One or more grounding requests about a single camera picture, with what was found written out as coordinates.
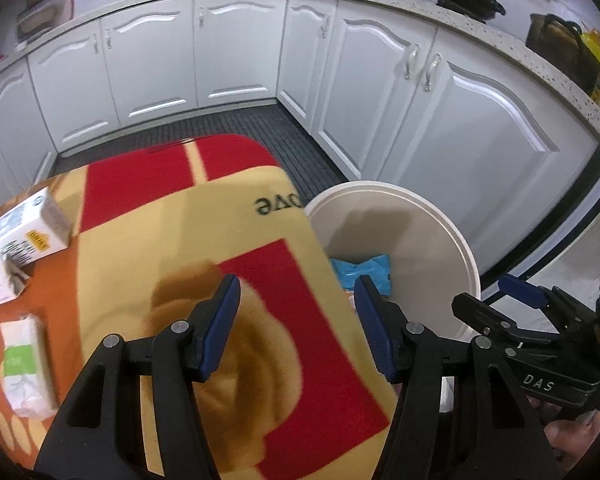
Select colourful fleece blanket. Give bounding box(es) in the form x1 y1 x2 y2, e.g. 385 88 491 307
0 134 396 479

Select yellow oil bottle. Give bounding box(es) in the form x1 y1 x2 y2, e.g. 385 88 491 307
581 28 600 104

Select white kitchen cabinets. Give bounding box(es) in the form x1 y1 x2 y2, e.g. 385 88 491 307
0 0 600 272

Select green white tissue pack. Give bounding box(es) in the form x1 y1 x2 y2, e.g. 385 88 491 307
0 315 58 420

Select beige plastic trash bin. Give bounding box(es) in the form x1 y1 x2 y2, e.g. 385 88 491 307
304 181 481 341

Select person's right hand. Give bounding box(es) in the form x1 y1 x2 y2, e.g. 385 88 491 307
528 396 600 474

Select light blue plastic packet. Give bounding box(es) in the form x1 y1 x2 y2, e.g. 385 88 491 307
329 254 391 296

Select white milk carton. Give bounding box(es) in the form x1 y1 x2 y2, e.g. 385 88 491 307
0 188 72 268

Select black ribbed floor mat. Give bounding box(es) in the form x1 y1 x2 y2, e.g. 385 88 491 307
49 103 351 206

